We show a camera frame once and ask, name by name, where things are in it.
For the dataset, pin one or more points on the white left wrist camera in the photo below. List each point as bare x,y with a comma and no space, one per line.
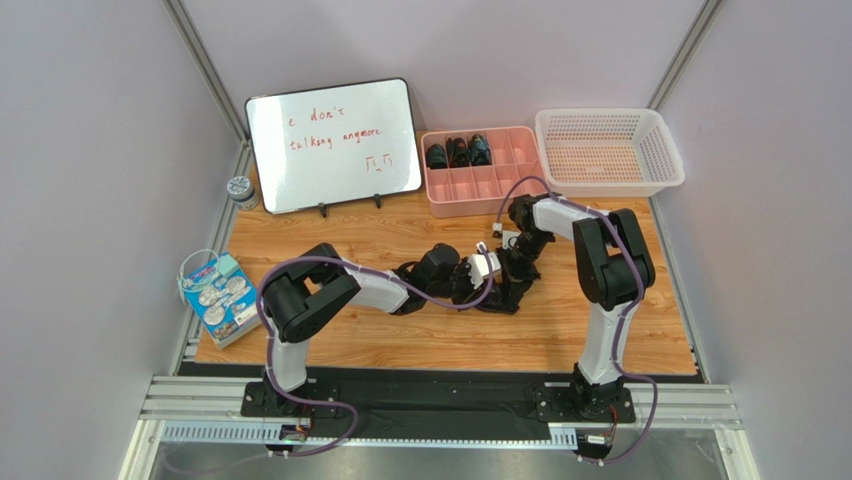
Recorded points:
483,264

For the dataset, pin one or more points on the rolled dark tie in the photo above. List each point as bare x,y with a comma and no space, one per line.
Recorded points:
436,157
457,152

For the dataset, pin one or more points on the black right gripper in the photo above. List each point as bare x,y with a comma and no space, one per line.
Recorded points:
517,264

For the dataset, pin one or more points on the aluminium frame rail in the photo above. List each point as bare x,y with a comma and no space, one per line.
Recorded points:
192,408

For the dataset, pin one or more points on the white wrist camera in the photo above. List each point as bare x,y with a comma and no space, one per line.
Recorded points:
483,264
507,238

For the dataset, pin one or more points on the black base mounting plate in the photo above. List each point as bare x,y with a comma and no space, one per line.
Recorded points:
431,404

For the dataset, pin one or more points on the blue snack box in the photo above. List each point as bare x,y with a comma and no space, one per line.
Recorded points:
215,286

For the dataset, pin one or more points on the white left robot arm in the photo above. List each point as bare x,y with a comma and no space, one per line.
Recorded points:
299,297

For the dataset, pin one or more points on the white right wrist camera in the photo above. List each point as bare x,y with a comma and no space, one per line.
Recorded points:
507,238

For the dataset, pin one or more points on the white plastic mesh basket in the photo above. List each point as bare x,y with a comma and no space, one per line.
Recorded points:
607,152

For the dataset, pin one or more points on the rolled dark tie middle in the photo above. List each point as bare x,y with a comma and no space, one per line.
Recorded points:
457,152

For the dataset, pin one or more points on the small white patterned jar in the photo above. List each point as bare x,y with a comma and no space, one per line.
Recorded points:
242,193

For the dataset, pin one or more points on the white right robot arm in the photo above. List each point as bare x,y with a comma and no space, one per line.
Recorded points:
614,270

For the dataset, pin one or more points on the whiteboard with red writing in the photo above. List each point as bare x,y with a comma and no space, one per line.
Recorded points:
335,144

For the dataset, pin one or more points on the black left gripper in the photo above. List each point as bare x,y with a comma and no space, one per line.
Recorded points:
490,292

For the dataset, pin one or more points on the rolled dark tie left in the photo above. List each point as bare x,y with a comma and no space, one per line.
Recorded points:
436,157

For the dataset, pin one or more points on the pink divided organizer box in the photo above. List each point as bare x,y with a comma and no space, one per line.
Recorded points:
470,191

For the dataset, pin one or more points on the dark floral necktie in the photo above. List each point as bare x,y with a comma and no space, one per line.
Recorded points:
503,299

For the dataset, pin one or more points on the rolled blue tie right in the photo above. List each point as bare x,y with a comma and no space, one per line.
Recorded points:
479,151

